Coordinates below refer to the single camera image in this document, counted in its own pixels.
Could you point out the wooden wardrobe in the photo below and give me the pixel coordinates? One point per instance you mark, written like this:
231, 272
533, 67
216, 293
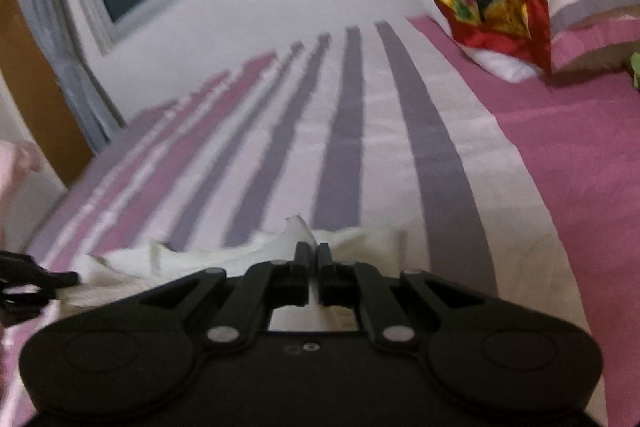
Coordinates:
35, 82

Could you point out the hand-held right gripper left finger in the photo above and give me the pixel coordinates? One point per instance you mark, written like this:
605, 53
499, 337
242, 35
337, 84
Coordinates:
302, 259

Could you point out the striped pillow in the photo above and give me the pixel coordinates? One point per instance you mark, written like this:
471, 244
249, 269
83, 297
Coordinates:
595, 17

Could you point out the striped pink bed sheet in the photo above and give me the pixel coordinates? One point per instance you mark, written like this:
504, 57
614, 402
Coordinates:
575, 182

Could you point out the white long-sleeved sweater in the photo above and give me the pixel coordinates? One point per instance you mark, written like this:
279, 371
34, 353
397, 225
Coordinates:
200, 257

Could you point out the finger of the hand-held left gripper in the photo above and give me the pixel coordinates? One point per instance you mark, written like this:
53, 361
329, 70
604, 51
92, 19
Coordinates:
25, 304
55, 278

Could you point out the pale pink quilt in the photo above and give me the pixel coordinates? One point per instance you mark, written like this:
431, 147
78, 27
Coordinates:
15, 167

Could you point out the green garment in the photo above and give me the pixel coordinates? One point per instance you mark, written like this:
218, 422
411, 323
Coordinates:
635, 72

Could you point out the grey-blue curtain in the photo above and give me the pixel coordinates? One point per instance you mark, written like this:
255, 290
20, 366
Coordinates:
60, 32

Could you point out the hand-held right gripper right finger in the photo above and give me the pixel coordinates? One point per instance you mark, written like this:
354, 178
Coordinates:
325, 259

